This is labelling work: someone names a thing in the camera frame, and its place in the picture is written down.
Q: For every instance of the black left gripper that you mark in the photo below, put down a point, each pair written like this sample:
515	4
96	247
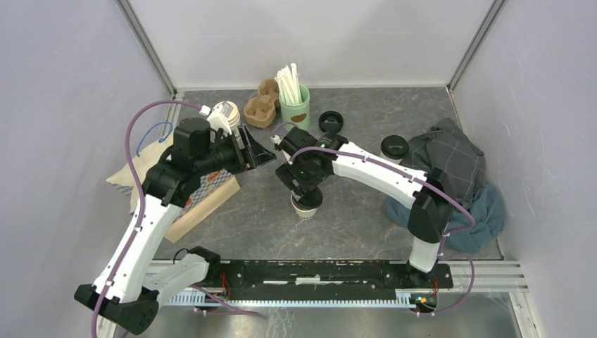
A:
253	155

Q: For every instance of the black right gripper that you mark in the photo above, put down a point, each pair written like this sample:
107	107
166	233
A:
287	172

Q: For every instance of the black plastic cup lid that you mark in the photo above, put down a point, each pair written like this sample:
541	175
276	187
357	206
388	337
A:
394	146

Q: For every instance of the white paper coffee cup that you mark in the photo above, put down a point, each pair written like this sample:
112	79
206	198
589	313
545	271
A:
390	159

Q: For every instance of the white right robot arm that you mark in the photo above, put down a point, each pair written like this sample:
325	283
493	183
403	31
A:
424	194

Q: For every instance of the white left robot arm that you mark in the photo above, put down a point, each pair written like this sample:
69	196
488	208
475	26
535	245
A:
122	293

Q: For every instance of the checkered paper takeout bag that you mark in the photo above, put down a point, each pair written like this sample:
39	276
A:
215	189

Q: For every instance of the stack of white paper cups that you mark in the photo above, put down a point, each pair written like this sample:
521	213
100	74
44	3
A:
228	111

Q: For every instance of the brown cardboard cup carrier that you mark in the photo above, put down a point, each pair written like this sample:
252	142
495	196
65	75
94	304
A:
260	111

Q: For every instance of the black spare cup lid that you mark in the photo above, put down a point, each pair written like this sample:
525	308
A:
331	121

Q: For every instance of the green straw holder cup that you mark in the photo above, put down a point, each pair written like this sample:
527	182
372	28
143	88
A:
298	114

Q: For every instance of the white paper-wrapped straws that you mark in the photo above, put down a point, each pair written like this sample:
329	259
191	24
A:
288	84

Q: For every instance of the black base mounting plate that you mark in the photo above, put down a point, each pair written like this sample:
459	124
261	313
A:
320	280

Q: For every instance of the grey checked cloth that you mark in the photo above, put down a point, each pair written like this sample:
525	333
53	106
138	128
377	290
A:
445	146

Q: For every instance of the teal blue cloth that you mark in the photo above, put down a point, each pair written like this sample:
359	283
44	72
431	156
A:
488	210

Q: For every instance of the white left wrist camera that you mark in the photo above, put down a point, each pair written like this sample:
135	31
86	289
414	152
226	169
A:
205	112

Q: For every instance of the aluminium frame rail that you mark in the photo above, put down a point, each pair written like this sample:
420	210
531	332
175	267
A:
468	277

